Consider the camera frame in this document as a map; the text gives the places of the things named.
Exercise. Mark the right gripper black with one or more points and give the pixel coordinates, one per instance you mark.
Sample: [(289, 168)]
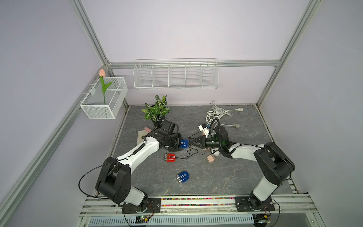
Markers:
[(201, 142)]

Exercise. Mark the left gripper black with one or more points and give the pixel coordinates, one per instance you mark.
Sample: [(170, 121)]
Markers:
[(178, 136)]

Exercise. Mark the red electric shaver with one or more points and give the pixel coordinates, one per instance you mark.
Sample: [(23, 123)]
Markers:
[(170, 157)]

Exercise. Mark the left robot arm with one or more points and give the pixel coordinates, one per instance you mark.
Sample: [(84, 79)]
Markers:
[(114, 180)]

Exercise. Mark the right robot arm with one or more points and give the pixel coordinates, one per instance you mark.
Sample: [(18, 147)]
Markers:
[(275, 165)]

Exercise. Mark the white power strip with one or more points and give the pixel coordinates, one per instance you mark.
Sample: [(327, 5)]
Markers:
[(216, 153)]

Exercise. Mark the pink stick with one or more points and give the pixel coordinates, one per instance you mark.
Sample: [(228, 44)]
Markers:
[(147, 129)]

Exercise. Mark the pink charger cube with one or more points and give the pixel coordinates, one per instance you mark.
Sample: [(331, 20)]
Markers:
[(211, 158)]

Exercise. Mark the potted green plant black vase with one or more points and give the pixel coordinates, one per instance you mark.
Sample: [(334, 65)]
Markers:
[(156, 113)]

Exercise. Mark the cream hand-shaped holder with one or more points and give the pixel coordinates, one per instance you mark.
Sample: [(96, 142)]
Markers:
[(141, 136)]

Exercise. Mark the pink artificial tulip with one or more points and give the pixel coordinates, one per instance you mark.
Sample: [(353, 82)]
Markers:
[(104, 85)]

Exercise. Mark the long white wire shelf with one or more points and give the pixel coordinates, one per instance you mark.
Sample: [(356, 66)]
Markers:
[(194, 73)]

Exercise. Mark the white wire basket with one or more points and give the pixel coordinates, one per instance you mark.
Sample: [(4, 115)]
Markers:
[(93, 103)]

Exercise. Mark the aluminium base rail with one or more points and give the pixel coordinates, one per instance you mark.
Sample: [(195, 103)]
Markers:
[(228, 204)]

